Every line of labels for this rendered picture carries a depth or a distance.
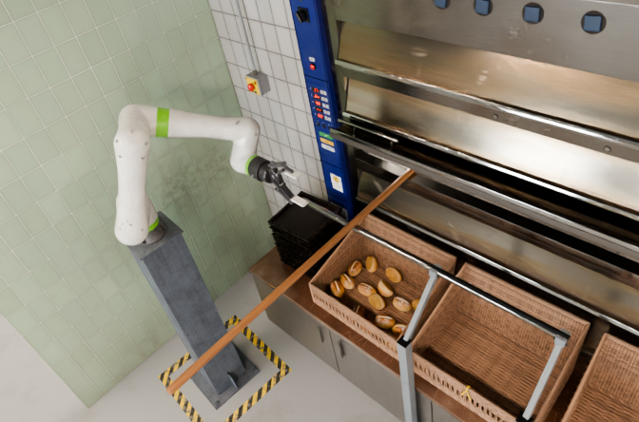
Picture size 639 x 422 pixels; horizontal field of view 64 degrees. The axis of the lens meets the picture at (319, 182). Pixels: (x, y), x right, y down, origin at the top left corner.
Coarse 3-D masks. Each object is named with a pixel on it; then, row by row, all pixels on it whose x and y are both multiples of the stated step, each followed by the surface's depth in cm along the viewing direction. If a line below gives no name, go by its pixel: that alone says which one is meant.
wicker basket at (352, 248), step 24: (360, 240) 274; (408, 240) 254; (336, 264) 265; (408, 264) 259; (312, 288) 255; (408, 288) 259; (336, 312) 250; (384, 312) 250; (408, 312) 248; (432, 312) 239; (384, 336) 226
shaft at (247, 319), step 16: (400, 176) 231; (384, 192) 224; (368, 208) 218; (352, 224) 213; (336, 240) 208; (320, 256) 203; (304, 272) 199; (224, 336) 180; (208, 352) 176; (192, 368) 173; (176, 384) 169
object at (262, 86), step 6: (252, 72) 268; (258, 72) 267; (246, 78) 266; (252, 78) 263; (258, 78) 262; (264, 78) 264; (252, 84) 266; (258, 84) 262; (264, 84) 266; (258, 90) 265; (264, 90) 267
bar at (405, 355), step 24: (336, 216) 223; (384, 240) 207; (432, 264) 194; (432, 288) 195; (408, 336) 195; (408, 360) 201; (552, 360) 165; (408, 384) 211; (408, 408) 225; (528, 408) 167
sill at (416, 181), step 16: (368, 160) 249; (416, 176) 234; (432, 192) 226; (448, 192) 222; (464, 208) 217; (480, 208) 212; (496, 208) 210; (512, 224) 203; (528, 224) 201; (544, 240) 196; (560, 240) 192; (576, 240) 191; (576, 256) 189; (592, 256) 185; (608, 256) 183; (624, 272) 179
